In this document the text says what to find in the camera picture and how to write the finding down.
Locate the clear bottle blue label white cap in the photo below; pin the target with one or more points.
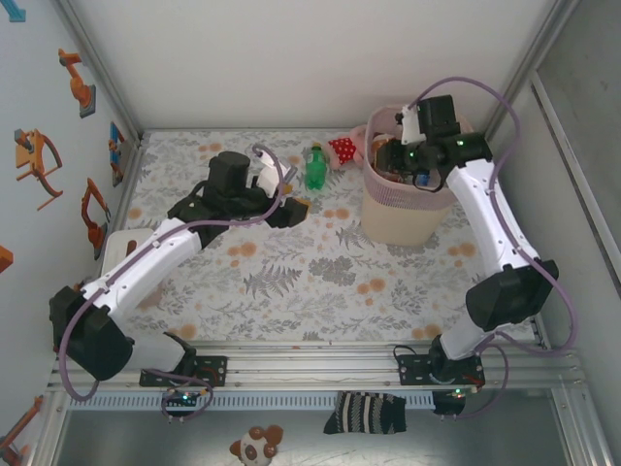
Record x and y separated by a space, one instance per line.
422 181

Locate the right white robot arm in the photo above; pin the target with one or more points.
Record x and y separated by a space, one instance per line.
485 209

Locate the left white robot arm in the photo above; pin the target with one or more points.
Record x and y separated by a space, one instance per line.
140 262

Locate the translucent bin liner bag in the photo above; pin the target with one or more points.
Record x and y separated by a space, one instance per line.
388 194

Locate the green bottle yellow cap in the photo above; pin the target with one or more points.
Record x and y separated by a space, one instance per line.
315 170

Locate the pink plush toy polka dots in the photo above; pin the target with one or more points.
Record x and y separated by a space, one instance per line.
344 148

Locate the pink laundry basket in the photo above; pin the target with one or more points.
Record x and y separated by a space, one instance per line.
393 223

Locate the white tissue box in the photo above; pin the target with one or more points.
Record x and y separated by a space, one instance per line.
116 247

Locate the floral tablecloth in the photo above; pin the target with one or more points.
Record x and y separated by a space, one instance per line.
228 325

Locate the small circuit board green light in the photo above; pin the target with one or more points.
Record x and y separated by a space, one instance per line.
185 398
458 391

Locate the black white striped sock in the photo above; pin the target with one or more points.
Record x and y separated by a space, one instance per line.
364 412

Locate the brown white plush toy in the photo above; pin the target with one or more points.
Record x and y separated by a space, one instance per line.
252 449

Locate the blue orange wall decoration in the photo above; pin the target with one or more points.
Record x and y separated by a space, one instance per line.
116 153

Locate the aluminium frame rails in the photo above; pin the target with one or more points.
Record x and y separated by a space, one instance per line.
315 369

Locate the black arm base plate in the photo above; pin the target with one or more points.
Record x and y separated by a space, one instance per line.
412 371
213 371

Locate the orange claw wall decoration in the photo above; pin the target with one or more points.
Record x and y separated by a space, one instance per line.
34 160

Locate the orange block wall decoration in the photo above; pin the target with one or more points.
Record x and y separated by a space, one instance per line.
5 259

